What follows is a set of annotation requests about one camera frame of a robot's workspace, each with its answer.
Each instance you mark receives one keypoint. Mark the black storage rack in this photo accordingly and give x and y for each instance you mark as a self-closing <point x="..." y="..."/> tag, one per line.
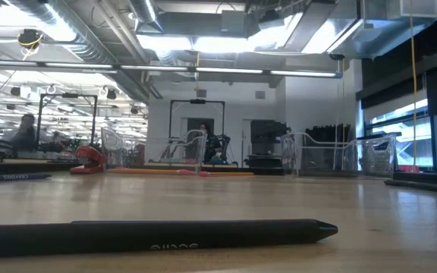
<point x="328" y="130"/>

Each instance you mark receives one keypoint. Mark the black cabinet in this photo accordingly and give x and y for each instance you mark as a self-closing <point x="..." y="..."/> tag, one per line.
<point x="268" y="130"/>

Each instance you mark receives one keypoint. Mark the grey wall vent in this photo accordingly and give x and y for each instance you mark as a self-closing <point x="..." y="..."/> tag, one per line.
<point x="201" y="93"/>
<point x="260" y="95"/>

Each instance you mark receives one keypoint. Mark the long ceiling light bar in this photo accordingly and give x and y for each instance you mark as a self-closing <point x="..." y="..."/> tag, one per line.
<point x="222" y="70"/>

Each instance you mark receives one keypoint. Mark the red stapler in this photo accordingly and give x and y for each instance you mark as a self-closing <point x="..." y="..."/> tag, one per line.
<point x="89" y="157"/>

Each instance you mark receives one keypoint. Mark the silver rectangular air duct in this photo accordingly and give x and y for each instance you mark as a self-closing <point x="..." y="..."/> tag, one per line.
<point x="355" y="30"/>

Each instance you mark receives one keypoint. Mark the clear plastic bin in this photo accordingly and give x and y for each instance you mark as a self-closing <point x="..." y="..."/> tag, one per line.
<point x="201" y="151"/>
<point x="378" y="155"/>

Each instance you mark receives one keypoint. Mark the black pen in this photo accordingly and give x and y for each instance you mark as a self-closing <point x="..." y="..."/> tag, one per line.
<point x="146" y="237"/>
<point x="419" y="186"/>

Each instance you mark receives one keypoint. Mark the person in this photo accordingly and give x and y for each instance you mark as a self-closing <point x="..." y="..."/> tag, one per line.
<point x="25" y="134"/>
<point x="205" y="129"/>

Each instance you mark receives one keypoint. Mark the black gantry frame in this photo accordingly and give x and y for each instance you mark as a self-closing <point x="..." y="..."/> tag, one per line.
<point x="66" y="95"/>
<point x="197" y="101"/>

